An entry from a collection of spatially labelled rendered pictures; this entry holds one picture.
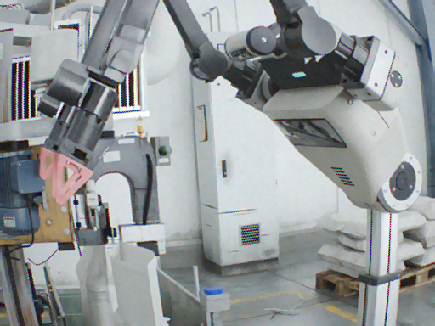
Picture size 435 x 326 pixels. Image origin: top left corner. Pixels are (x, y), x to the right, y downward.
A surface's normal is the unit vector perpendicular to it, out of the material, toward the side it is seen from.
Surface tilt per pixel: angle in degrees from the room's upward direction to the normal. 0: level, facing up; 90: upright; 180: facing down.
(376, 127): 90
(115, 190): 90
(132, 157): 90
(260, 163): 90
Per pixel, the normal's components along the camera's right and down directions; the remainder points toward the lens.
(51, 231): 0.32, 0.04
